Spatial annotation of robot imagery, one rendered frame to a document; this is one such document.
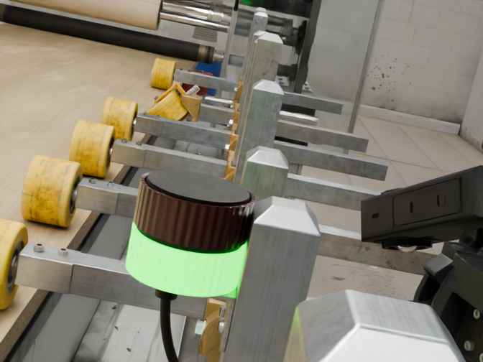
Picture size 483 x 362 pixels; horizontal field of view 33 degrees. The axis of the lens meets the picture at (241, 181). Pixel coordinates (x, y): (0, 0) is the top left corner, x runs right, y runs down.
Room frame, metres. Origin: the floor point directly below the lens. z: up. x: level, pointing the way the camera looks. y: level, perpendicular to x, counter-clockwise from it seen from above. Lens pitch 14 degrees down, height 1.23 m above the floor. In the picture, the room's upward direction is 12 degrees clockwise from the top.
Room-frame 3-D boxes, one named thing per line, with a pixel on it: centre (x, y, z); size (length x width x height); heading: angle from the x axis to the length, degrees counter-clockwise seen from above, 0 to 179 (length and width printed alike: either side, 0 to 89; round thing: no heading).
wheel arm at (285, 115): (2.69, 0.01, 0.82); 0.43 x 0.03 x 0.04; 92
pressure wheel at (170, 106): (1.68, 0.18, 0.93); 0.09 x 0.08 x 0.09; 92
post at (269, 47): (1.15, 0.00, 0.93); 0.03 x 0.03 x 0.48; 2
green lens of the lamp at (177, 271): (0.40, 0.02, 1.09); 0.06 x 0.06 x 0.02
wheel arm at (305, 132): (1.69, -0.06, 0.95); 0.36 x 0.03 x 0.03; 92
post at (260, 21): (2.15, 0.04, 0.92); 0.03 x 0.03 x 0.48; 2
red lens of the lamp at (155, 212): (0.40, 0.02, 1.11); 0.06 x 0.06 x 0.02
